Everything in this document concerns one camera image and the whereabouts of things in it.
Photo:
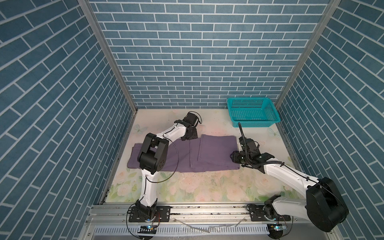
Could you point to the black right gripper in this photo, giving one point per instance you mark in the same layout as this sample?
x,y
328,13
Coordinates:
x,y
234,157

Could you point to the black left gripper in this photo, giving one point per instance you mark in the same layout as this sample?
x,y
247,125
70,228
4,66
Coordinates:
x,y
194,134

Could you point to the purple trousers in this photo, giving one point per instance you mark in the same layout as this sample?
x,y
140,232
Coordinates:
x,y
204,154

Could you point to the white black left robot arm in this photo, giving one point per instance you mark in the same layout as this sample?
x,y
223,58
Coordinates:
x,y
152,158

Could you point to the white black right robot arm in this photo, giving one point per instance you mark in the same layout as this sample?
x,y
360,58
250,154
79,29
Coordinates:
x,y
322,205

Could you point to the teal plastic basket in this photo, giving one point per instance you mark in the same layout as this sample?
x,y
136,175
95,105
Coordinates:
x,y
252,112

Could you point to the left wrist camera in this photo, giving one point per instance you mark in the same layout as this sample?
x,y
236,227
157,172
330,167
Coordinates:
x,y
192,119

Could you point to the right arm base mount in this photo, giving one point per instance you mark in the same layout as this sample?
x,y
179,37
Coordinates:
x,y
259,213

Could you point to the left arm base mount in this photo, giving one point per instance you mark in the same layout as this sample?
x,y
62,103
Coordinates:
x,y
140,215

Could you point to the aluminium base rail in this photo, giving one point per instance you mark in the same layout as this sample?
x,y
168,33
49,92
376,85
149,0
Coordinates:
x,y
193,221

